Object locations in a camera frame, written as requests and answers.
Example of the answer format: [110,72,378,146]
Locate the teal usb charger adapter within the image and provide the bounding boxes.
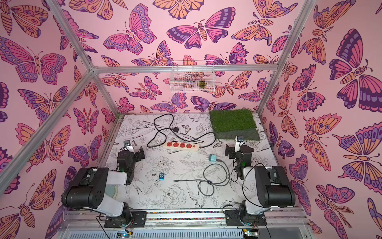
[209,154,217,162]

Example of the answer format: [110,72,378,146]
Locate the blue mp3 player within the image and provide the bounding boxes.
[158,173,165,181]

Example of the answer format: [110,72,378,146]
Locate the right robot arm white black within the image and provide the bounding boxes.
[223,145,295,226]

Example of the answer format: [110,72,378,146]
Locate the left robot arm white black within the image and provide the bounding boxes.
[61,147,145,228]

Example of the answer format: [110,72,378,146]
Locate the green artificial grass mat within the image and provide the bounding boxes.
[210,109,260,141]

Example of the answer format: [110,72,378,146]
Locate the beige power strip red sockets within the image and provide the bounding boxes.
[163,141,200,151]

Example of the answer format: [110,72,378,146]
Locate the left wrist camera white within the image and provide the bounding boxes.
[123,140,134,152]

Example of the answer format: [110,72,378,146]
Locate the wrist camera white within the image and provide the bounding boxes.
[234,135,244,152]
[123,140,134,152]

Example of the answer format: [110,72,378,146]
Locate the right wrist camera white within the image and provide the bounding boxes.
[234,135,244,152]

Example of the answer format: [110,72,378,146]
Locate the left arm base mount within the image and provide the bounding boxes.
[104,211,147,229]

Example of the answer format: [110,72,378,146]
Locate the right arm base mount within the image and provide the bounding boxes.
[223,209,267,226]

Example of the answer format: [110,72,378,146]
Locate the aluminium rail front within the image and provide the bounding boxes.
[61,207,311,231]

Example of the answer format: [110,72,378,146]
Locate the white vented cable duct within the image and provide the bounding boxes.
[61,229,244,239]

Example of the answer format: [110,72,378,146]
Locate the white wire basket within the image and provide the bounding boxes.
[168,60,216,94]

